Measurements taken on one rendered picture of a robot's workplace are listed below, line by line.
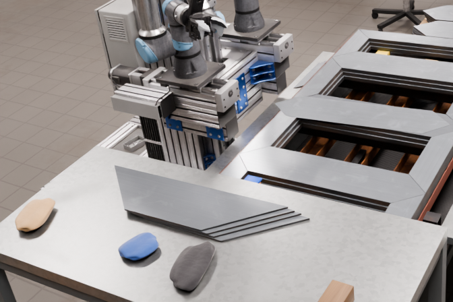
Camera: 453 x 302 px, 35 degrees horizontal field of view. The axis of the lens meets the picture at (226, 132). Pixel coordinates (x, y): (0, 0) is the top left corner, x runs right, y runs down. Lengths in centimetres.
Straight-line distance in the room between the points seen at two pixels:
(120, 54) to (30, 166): 153
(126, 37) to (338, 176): 130
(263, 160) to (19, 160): 247
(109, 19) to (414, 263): 199
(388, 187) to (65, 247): 112
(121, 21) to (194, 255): 161
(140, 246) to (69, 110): 331
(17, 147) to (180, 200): 291
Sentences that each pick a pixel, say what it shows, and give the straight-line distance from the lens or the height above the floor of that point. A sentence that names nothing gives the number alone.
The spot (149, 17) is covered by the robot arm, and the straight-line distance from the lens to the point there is 295.
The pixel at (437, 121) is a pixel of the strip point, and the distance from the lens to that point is 297.
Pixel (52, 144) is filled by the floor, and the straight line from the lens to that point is 500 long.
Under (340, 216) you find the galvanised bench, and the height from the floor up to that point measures 105.
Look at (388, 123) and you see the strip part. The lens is 296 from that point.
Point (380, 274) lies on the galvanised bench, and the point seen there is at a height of 105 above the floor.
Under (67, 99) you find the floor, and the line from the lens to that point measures 555.
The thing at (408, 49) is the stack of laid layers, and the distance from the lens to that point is 363.
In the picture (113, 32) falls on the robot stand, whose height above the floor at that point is 113.
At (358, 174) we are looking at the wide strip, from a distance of 267.
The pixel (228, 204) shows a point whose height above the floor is 107.
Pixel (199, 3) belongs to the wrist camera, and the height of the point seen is 150.
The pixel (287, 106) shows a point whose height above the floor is 87.
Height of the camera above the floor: 240
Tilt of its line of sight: 31 degrees down
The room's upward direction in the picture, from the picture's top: 9 degrees counter-clockwise
